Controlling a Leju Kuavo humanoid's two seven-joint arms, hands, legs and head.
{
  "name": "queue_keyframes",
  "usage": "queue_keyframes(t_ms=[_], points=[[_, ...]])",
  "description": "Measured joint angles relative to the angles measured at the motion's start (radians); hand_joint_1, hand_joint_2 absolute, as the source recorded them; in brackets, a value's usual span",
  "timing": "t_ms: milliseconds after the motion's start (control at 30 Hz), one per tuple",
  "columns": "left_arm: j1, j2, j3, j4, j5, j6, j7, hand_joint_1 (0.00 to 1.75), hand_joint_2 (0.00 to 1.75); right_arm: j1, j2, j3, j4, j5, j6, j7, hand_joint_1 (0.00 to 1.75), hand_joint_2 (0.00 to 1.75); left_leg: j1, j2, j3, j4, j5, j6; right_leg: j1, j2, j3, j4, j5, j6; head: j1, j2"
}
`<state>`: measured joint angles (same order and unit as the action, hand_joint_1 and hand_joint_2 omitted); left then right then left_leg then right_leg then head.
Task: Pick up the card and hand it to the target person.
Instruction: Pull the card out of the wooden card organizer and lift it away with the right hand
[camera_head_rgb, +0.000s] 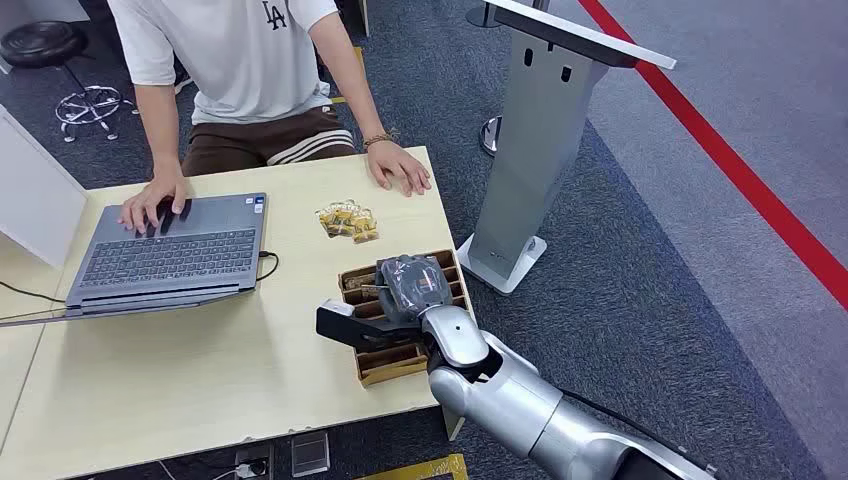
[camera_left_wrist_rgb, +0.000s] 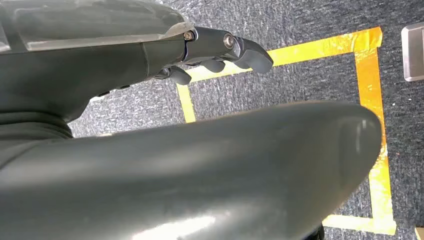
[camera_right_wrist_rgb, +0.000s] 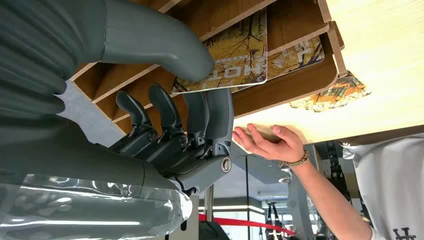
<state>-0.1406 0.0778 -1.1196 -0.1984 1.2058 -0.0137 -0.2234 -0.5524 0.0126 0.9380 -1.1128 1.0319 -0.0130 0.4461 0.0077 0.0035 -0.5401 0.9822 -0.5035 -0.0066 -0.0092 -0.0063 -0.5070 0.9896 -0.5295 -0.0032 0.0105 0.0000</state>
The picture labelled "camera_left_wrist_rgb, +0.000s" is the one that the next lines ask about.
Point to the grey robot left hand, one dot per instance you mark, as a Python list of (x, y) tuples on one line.
[(198, 172)]

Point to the yellow floor tape strip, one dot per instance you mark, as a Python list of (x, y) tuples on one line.
[(186, 102), (374, 99), (318, 48), (354, 223)]

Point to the ribbed grey left arm sleeve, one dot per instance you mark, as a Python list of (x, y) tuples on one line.
[(30, 127)]

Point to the tan corner object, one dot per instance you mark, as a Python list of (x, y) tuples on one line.
[(420, 234)]

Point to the silver metal plate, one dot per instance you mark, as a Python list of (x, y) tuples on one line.
[(414, 53)]

